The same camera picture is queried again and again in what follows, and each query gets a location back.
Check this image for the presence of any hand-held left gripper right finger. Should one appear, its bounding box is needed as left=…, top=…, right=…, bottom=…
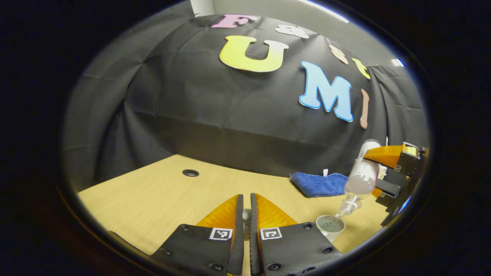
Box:
left=249, top=192, right=344, bottom=276

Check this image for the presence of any white spouted teacup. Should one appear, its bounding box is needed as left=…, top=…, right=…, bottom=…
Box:
left=316, top=215, right=346, bottom=243

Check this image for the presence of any blue folded towel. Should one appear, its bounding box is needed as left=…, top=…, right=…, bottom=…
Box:
left=290, top=169, right=349, bottom=198

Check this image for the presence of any clear pink-label water bottle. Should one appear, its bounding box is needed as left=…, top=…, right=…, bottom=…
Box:
left=334, top=139, right=381, bottom=220

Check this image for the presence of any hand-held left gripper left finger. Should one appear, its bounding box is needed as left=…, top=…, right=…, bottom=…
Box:
left=150, top=194, right=245, bottom=276

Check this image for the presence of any black backdrop cloth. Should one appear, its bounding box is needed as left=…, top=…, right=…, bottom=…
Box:
left=61, top=13, right=430, bottom=192

